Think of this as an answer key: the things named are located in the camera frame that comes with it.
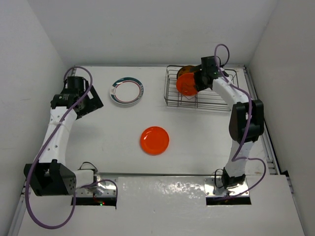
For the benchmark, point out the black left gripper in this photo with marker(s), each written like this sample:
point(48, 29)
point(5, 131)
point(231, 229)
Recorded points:
point(93, 103)

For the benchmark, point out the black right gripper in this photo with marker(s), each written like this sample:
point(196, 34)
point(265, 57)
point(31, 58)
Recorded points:
point(200, 85)

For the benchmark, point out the orange plastic plate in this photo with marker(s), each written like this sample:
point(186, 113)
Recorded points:
point(186, 85)
point(154, 140)

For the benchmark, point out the white plate dark red rim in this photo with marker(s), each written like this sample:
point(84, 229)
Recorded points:
point(126, 91)

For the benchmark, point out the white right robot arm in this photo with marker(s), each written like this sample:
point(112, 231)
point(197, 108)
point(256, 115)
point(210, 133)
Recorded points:
point(246, 121)

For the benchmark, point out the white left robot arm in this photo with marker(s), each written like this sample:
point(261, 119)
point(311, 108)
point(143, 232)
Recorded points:
point(51, 176)

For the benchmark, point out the yellow patterned plate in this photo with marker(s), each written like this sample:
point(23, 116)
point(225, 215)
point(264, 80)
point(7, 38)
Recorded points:
point(187, 69)

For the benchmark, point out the metal wire dish rack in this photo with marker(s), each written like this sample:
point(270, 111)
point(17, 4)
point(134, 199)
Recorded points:
point(206, 100)

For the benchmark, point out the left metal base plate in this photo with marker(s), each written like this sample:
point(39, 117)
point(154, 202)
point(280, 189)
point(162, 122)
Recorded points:
point(103, 188)

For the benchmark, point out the metal base plate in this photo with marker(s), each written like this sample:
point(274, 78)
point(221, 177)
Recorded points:
point(103, 188)
point(213, 188)

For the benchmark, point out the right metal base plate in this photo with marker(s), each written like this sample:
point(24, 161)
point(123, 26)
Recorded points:
point(213, 188)

